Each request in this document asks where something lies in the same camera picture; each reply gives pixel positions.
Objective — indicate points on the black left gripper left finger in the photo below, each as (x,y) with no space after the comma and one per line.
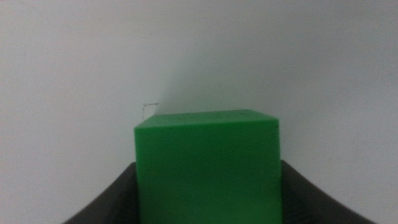
(121,202)

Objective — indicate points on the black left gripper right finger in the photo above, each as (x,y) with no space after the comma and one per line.
(304,202)

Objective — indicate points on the green cube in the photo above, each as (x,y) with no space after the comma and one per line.
(208,168)

